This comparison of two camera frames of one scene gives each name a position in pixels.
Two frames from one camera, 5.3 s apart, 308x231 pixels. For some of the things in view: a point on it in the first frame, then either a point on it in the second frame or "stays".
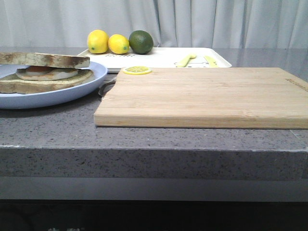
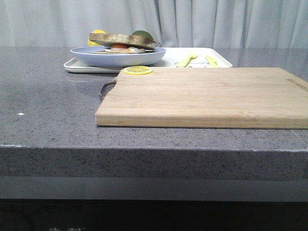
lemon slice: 137,70 stays
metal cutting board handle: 106,86 stays
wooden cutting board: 206,97 stays
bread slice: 13,85 to 103,52
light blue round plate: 53,97 to 83,56
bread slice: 34,59 to 124,38
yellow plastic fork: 184,64 stays
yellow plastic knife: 211,63 stays
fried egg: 39,72 to 121,48
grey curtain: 272,24 stays
